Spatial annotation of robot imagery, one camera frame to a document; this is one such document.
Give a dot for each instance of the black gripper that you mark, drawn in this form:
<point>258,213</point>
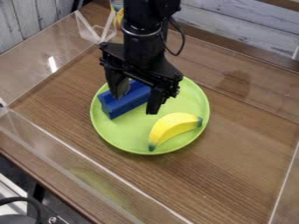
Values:
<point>160,76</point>

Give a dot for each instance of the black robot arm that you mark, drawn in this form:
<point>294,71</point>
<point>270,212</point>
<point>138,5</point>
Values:
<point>138,59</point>

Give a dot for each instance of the clear acrylic front wall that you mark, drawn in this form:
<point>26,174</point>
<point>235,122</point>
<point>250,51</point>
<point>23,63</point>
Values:
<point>106,198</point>

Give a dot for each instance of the clear acrylic corner bracket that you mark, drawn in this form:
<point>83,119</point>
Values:
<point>96,33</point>

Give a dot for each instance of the yellow toy banana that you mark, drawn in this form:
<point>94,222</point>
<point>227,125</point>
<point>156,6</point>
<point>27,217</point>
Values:
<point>170,126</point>

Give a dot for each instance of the yellow labelled tin can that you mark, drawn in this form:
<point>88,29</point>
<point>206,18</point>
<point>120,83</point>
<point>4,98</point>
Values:
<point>118,8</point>

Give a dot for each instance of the green round plate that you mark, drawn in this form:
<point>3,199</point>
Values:
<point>127,132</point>

